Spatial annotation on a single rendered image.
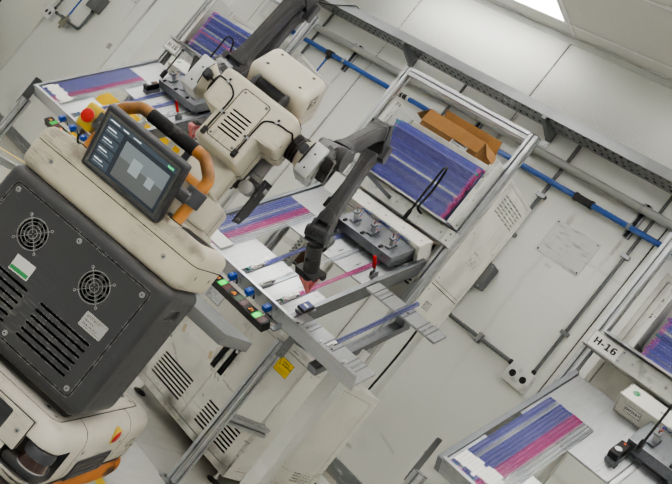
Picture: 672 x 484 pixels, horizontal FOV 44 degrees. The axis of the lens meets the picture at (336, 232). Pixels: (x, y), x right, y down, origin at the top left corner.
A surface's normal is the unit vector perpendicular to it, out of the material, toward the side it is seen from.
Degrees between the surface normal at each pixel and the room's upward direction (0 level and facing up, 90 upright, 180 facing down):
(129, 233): 90
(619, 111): 90
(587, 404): 45
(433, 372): 89
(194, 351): 91
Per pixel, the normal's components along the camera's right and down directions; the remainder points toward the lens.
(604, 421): 0.13, -0.83
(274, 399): -0.45, -0.39
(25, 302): -0.12, -0.13
